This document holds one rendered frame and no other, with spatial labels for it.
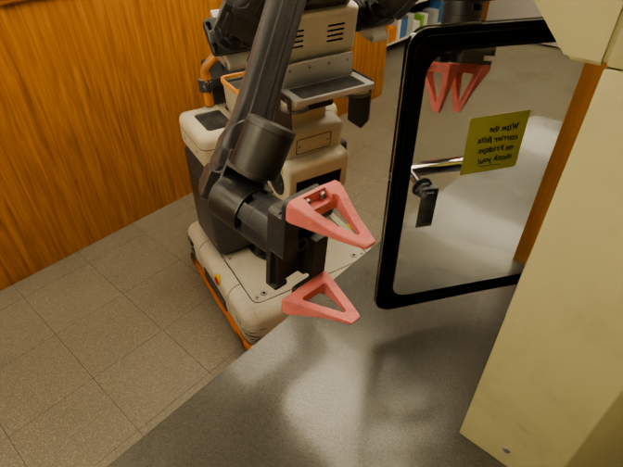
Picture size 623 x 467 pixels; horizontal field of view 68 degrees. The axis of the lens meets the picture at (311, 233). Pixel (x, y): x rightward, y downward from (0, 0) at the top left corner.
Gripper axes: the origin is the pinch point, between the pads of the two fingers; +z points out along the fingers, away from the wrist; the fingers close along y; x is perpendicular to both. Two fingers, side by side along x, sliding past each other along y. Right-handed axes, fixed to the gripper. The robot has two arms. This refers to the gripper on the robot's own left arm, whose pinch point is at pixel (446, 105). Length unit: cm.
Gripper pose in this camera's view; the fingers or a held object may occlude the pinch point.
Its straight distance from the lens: 79.5
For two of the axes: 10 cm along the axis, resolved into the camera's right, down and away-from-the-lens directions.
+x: -4.9, -3.6, 7.9
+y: 8.7, -1.4, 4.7
